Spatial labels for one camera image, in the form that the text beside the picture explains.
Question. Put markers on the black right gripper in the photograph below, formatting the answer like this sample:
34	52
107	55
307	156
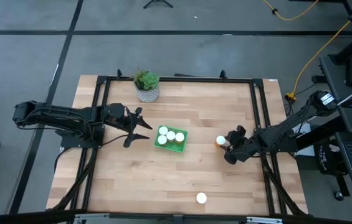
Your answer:
245	145

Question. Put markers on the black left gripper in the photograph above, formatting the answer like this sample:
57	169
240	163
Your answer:
118	116

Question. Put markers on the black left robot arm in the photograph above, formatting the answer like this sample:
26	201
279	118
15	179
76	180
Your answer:
69	119

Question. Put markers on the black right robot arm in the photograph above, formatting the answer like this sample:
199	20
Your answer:
281	135

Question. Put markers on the green plastic basket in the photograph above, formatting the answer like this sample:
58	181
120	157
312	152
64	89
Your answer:
175	147

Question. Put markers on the succulent in patterned white pot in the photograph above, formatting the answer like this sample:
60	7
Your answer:
147	81

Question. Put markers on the white paper sheet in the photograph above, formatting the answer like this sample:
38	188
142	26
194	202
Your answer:
301	128

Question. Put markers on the black bag white print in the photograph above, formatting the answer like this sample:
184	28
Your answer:
326	158

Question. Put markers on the black caster wheel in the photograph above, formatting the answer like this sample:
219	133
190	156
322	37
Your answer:
338	195

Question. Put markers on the black side desk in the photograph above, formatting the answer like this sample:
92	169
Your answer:
333	76

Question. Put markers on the black tripod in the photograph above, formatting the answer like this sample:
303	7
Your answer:
158	1

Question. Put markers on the black aluminium table frame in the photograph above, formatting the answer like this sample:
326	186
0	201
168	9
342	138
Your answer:
178	79

